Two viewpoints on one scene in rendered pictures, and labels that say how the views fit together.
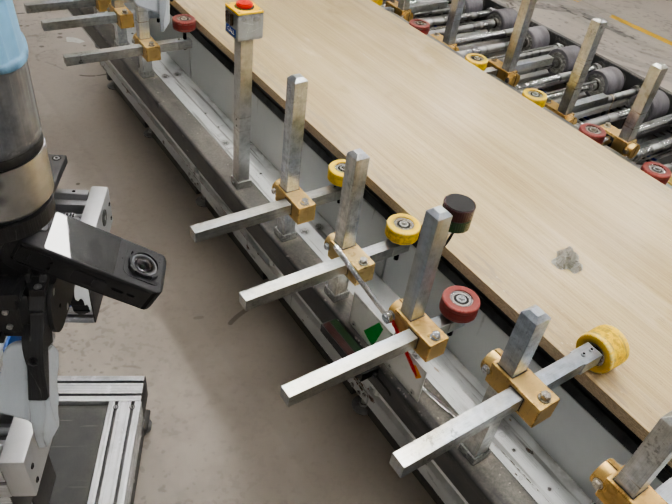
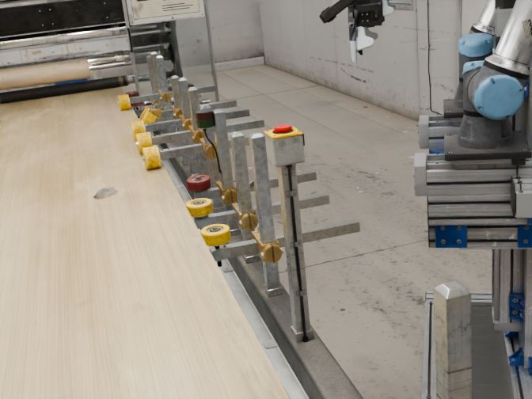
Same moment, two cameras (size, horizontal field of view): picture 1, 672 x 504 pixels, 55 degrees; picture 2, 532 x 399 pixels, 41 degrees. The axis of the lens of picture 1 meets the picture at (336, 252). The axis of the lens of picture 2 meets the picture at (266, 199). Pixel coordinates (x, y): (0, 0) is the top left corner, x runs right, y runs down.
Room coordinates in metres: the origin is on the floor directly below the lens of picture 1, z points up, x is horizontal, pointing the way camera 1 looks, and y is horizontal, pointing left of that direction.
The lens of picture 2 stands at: (2.94, 0.92, 1.59)
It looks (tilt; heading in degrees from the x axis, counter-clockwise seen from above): 19 degrees down; 205
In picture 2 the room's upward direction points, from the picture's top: 6 degrees counter-clockwise
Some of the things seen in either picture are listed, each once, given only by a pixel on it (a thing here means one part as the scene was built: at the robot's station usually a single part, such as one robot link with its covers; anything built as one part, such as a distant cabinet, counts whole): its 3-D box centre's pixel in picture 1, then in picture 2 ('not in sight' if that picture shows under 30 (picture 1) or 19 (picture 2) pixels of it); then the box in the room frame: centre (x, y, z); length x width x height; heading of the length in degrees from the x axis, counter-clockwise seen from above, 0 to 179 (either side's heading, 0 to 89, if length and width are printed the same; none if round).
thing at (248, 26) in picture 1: (244, 22); (284, 147); (1.53, 0.30, 1.18); 0.07 x 0.07 x 0.08; 39
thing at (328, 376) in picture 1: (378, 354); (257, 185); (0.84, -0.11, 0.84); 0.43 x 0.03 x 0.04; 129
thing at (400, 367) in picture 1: (384, 345); not in sight; (0.95, -0.14, 0.75); 0.26 x 0.01 x 0.10; 39
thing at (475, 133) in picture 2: not in sight; (484, 124); (0.95, 0.67, 1.09); 0.15 x 0.15 x 0.10
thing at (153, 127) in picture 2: not in sight; (193, 119); (0.30, -0.65, 0.95); 0.50 x 0.04 x 0.04; 129
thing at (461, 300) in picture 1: (455, 315); (199, 192); (0.96, -0.27, 0.85); 0.08 x 0.08 x 0.11
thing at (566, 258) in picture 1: (570, 257); (104, 190); (1.14, -0.53, 0.91); 0.09 x 0.07 x 0.02; 156
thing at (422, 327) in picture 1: (417, 327); (226, 191); (0.92, -0.19, 0.85); 0.13 x 0.06 x 0.05; 39
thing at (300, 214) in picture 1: (293, 199); (266, 245); (1.31, 0.13, 0.84); 0.13 x 0.06 x 0.05; 39
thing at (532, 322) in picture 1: (496, 401); (213, 169); (0.74, -0.33, 0.87); 0.03 x 0.03 x 0.48; 39
